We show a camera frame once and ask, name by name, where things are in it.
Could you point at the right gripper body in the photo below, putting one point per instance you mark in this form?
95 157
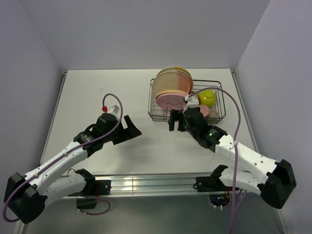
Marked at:
191 131

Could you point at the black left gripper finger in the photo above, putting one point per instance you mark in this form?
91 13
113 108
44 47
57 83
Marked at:
131 131
117 139

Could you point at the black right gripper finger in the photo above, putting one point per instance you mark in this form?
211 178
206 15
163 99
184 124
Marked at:
174 116
181 126

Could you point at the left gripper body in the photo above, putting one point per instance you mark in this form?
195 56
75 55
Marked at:
119 131

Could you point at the pink bear plate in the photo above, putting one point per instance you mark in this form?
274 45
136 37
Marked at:
171 101

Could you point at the pink plastic cup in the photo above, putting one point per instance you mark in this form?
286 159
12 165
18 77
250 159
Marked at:
204 110

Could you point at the speckled ceramic cup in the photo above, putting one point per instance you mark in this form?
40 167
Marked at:
213 114

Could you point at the orange bear plate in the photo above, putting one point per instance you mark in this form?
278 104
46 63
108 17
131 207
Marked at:
172 91

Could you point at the lime green bowl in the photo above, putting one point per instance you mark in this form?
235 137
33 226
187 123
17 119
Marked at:
207 98

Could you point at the large pink white plate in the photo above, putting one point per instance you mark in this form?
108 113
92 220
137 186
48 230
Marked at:
160 84

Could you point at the beige pink branch plate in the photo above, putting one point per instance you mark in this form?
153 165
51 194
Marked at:
181 76

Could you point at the beige yellow branch plate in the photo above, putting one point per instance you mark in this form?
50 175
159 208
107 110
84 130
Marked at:
174 68

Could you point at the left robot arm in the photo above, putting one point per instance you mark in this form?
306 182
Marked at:
29 194

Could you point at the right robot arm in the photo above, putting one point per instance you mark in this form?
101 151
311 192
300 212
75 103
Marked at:
273 180

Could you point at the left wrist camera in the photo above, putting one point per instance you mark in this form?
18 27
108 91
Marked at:
114 110

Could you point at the black wire dish rack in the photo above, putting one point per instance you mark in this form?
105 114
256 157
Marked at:
157 114

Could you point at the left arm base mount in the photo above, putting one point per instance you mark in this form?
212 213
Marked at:
91 202

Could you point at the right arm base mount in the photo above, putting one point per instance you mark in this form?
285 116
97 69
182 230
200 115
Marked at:
207 184

